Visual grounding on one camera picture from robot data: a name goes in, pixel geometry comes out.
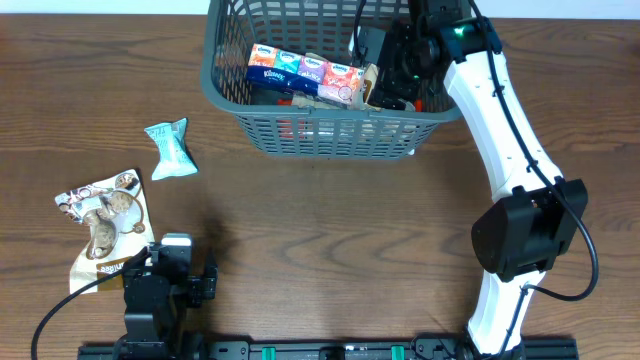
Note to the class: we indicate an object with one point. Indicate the orange brown snack bar pack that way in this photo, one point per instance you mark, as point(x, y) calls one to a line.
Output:
point(325, 130)

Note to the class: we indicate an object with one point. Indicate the teal wipes packet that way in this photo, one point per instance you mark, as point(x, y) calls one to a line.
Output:
point(174, 160)

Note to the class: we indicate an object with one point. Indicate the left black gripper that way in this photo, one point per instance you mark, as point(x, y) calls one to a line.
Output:
point(202, 286)

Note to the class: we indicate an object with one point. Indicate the cream brown snack bag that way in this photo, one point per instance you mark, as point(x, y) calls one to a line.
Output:
point(367, 84)

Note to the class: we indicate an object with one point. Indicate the beige paper pouch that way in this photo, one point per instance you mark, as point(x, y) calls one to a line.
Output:
point(320, 100)

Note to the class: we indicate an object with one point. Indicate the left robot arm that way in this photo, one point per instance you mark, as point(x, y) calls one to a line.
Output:
point(159, 290)

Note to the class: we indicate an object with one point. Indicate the cookie snack bag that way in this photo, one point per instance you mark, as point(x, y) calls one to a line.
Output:
point(116, 214)

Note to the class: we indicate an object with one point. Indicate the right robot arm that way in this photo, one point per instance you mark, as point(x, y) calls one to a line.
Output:
point(535, 211)

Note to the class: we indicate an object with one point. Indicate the Kleenex tissue multipack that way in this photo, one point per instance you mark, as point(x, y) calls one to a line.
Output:
point(286, 71)

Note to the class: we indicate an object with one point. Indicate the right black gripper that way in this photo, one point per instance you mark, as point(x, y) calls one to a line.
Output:
point(392, 93)

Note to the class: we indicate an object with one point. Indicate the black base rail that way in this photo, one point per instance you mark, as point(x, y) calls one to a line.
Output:
point(420, 348)

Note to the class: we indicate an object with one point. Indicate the grey plastic mesh basket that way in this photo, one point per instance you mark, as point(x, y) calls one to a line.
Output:
point(323, 28)

